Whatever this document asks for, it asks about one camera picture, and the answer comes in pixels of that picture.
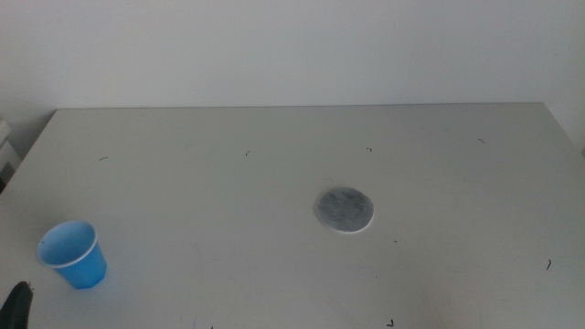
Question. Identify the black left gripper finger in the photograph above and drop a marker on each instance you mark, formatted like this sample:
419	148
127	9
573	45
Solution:
16	308

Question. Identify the blue plastic cup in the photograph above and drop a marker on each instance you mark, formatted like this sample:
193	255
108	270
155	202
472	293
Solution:
77	262

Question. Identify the round grey cup mat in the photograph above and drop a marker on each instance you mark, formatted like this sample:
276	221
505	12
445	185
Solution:
345	209

